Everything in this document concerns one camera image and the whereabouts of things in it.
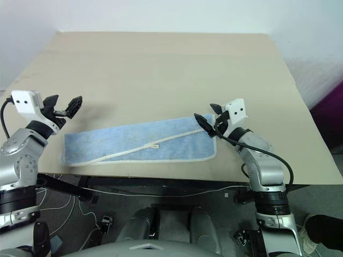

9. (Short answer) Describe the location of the large black floor clamp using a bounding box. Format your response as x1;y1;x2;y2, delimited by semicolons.
233;229;269;257

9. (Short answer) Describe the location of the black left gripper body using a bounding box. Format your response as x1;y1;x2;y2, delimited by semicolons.
42;105;68;127

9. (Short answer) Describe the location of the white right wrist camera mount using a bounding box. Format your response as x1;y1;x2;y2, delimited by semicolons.
224;98;249;137

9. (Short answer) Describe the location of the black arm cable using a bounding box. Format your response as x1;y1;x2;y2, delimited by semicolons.
214;124;295;191
0;97;14;140

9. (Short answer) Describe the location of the light blue towel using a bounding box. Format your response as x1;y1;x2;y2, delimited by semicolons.
58;113;218;168

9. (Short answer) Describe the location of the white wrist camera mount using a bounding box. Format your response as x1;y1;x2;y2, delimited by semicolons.
224;98;249;137
11;90;60;134

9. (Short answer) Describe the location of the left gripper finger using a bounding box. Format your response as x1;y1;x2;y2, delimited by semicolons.
42;94;60;110
65;95;84;120

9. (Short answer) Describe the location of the white sneaker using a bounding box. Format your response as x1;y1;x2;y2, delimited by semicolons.
297;213;321;255

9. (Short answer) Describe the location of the black upright post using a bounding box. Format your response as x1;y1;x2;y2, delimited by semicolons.
33;221;52;257

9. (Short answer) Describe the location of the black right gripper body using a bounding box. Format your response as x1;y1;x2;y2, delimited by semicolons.
213;110;232;131

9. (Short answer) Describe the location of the dark grey rounded shape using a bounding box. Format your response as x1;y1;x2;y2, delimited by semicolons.
189;206;223;255
117;206;159;241

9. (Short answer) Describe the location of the thin white floor cable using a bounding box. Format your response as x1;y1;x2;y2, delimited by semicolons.
36;185;251;251

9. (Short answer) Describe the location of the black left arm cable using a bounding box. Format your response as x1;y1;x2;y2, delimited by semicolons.
0;97;14;140

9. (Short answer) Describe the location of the purple object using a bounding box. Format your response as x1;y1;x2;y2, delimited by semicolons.
308;80;343;155

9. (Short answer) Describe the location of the grey robot torso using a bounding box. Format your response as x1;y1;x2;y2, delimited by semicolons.
58;239;218;257

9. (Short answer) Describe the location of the black table frame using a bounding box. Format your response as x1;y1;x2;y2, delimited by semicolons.
36;172;256;206

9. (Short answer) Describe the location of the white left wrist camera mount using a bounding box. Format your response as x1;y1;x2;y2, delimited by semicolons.
11;90;60;134

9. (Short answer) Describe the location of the black trouser leg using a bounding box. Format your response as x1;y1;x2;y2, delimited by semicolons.
305;214;343;252

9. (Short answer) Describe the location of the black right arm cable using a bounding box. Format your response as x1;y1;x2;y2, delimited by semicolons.
214;124;295;191

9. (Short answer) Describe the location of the small grey-blue floor block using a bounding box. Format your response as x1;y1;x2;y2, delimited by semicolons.
50;235;64;248

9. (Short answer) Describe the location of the small black floor clamp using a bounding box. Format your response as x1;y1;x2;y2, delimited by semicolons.
98;215;114;235

